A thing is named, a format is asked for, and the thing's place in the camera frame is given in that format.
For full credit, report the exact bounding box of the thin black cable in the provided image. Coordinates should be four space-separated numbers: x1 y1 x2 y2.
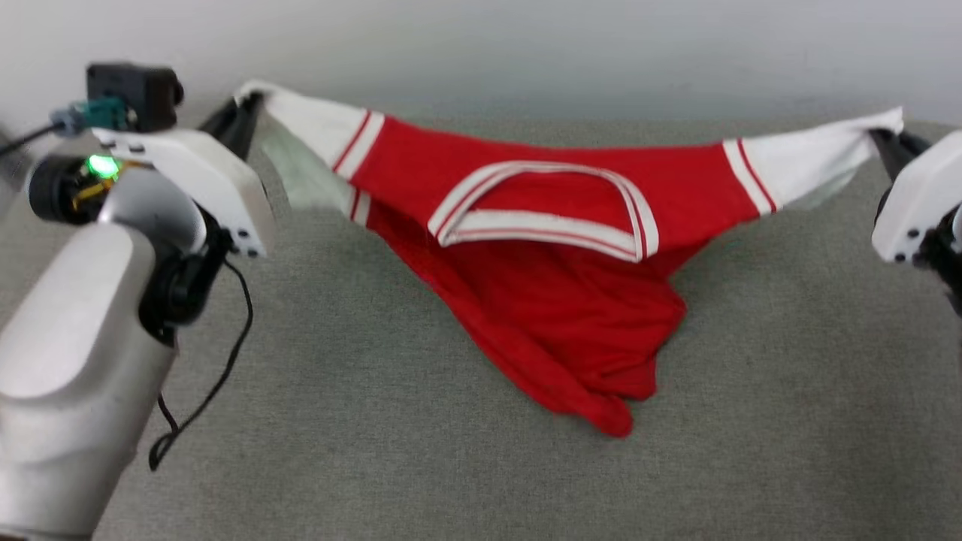
148 259 255 473

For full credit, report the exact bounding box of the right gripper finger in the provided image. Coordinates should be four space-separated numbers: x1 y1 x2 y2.
869 129 933 185

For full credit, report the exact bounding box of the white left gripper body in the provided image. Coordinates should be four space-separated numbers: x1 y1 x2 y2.
90 128 277 258

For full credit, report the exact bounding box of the red white t-shirt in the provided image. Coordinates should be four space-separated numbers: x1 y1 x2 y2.
234 79 905 439

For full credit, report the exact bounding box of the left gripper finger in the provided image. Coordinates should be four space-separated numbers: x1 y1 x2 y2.
198 92 265 161

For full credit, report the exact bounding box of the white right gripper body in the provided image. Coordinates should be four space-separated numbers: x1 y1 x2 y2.
872 131 962 264

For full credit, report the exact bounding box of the cable with teal plug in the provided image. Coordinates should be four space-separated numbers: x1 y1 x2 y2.
0 98 130 160

